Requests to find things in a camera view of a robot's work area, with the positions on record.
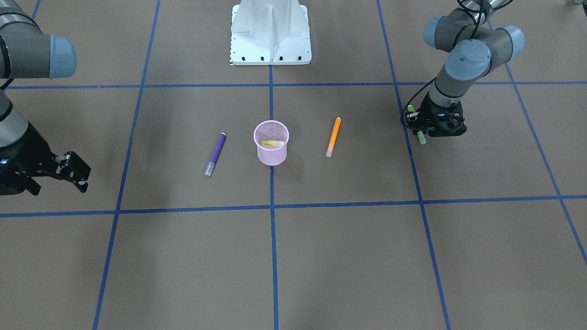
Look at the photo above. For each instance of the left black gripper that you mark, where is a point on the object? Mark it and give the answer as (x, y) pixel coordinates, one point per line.
(428, 107)

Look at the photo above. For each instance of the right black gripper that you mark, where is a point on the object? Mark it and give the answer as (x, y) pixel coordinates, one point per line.
(28, 147)

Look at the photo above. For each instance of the green highlighter pen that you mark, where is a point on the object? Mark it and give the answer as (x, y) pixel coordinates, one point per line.
(419, 133)

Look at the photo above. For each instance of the orange highlighter pen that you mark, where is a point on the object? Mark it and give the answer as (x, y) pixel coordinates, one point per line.
(333, 137)

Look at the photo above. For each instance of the purple highlighter pen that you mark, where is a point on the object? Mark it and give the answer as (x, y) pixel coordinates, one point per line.
(215, 154)

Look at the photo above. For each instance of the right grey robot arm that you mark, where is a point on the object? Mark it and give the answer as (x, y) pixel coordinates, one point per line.
(27, 52)

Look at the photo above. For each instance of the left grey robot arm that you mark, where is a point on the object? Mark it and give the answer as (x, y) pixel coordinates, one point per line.
(472, 53)

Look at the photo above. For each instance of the pink mesh pen holder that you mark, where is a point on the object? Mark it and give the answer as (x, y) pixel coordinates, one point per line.
(271, 139)

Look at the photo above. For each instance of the white pedestal column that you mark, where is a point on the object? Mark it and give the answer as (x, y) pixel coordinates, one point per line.
(270, 33)

